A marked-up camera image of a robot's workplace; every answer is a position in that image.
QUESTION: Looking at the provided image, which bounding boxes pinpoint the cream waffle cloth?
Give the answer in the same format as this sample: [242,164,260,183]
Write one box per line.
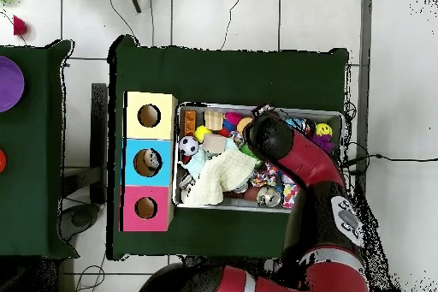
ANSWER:
[184,149,259,206]

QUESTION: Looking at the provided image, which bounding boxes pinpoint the shallow clear mesh bin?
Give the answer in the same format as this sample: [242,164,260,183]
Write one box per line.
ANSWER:
[172,101,345,217]

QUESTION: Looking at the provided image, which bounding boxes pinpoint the plain wooden cube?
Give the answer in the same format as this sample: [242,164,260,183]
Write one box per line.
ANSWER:
[201,133,228,154]

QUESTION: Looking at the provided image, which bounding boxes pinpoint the yellow tennis ball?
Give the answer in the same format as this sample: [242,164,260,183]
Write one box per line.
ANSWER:
[193,124,213,143]

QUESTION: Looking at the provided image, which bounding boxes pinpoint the small soccer ball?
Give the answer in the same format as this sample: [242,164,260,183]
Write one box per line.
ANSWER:
[178,134,200,157]

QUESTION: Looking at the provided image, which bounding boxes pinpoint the mint green waffle cloth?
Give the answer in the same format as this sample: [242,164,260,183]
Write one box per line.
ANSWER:
[181,139,240,180]

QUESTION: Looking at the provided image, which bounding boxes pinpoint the dark green table cloth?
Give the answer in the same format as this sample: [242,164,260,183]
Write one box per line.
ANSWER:
[0,39,80,259]
[105,34,350,261]

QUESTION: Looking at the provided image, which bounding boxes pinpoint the blue globe ball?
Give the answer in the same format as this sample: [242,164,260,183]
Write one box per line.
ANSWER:
[285,117,305,132]

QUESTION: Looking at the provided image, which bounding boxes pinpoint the purple spiky toy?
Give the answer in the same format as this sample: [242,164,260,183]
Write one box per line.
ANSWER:
[310,133,336,155]

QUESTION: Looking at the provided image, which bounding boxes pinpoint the yellow smiley ball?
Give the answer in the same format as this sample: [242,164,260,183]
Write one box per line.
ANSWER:
[315,122,334,138]

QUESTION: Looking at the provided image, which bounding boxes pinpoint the purple bowl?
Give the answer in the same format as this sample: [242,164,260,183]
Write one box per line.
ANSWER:
[0,55,26,114]

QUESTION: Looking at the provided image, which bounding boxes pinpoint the small red floor toy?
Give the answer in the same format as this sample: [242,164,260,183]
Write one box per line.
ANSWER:
[12,14,28,37]

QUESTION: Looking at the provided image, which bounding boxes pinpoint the black power cable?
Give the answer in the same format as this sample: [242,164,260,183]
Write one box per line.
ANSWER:
[345,152,438,167]

